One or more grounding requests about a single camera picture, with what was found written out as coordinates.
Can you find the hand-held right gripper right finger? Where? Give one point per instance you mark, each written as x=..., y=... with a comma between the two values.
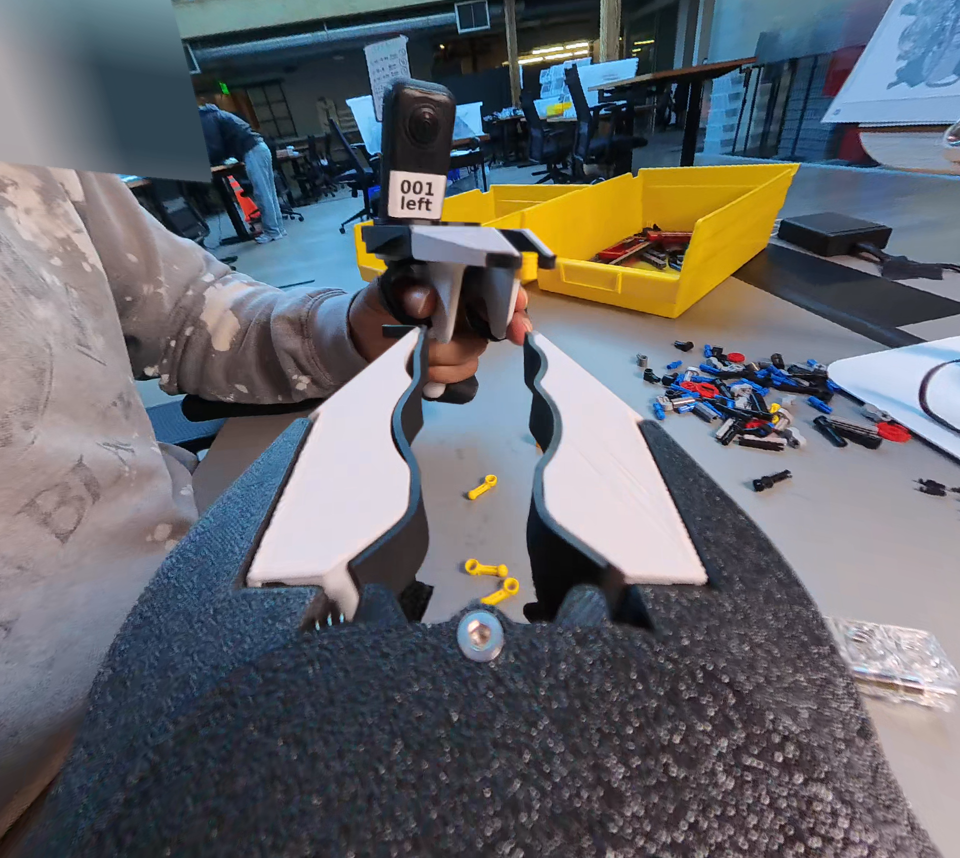
x=615, y=498

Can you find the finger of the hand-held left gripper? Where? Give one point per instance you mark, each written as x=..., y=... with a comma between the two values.
x=446, y=249
x=499, y=252

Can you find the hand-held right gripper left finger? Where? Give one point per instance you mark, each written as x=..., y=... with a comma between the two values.
x=330, y=498

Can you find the person's left forearm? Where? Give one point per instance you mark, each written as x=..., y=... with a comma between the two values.
x=262, y=333

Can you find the grey desk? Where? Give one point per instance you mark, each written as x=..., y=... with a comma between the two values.
x=787, y=558

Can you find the black desk mat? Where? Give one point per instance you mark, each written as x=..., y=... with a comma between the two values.
x=825, y=296

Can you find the person's left hand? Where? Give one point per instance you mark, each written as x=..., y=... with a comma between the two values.
x=450, y=359

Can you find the yellow storage bin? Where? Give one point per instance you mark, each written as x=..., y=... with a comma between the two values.
x=487, y=206
x=735, y=213

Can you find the white flip chart sheet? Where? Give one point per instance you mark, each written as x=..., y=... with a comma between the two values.
x=386, y=67

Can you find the black office chair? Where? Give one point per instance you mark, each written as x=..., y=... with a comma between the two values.
x=540, y=138
x=581, y=116
x=352, y=168

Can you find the yellow connecting rod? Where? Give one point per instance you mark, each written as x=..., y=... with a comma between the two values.
x=486, y=568
x=481, y=487
x=501, y=592

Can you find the heap of red black parts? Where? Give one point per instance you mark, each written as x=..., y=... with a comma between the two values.
x=637, y=247

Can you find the ceiling light panel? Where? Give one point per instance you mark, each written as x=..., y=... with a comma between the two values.
x=551, y=52

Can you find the black pin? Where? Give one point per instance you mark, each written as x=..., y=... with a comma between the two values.
x=771, y=480
x=932, y=487

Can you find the pile of small building parts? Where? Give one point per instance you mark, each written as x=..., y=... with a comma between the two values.
x=735, y=393

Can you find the orange traffic cone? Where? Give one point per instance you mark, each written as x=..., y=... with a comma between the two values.
x=244, y=198

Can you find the wooden high table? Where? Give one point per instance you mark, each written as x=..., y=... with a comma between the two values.
x=675, y=67

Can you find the white board with motor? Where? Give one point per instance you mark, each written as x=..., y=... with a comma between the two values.
x=885, y=378

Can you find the clear plastic building piece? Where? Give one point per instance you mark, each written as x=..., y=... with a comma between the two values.
x=892, y=663

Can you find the black power adapter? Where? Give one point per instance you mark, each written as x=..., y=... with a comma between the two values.
x=832, y=232

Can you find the wall air vent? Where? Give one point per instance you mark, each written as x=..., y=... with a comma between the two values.
x=472, y=17

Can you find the metal air duct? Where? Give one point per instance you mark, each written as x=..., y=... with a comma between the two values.
x=322, y=41

